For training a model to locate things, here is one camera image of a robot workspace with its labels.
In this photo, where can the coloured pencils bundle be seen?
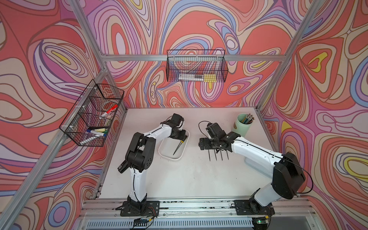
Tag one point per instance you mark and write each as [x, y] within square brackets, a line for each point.
[248, 119]

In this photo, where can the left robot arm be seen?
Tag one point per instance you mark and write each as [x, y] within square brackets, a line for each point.
[140, 155]

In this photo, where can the black wire basket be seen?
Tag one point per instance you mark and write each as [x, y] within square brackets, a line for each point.
[196, 61]
[95, 99]

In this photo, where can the white storage tray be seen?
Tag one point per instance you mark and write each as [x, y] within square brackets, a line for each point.
[168, 146]

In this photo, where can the red marker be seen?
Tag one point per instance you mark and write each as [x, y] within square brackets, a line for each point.
[108, 112]

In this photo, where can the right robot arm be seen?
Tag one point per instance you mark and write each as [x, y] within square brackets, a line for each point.
[287, 175]

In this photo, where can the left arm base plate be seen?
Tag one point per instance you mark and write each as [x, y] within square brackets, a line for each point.
[131, 208]

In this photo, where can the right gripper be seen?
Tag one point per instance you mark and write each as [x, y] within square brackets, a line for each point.
[206, 146]

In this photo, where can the yellow box in basket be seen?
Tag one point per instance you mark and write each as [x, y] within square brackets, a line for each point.
[209, 77]

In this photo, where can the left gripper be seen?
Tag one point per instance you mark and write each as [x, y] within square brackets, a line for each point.
[182, 135]

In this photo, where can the black wire basket left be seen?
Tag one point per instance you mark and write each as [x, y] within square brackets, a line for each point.
[95, 99]

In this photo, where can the black wire basket back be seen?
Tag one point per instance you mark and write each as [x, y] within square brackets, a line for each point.
[196, 61]

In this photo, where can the green pencil cup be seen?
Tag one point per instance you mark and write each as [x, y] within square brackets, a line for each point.
[240, 128]

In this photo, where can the aluminium rail front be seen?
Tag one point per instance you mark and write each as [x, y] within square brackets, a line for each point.
[200, 214]

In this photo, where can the blue cap marker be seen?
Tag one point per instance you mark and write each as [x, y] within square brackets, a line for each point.
[97, 133]

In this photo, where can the clear tube in basket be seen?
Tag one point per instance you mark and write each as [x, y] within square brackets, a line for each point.
[191, 77]

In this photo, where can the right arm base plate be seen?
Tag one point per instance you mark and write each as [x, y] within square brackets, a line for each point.
[251, 207]

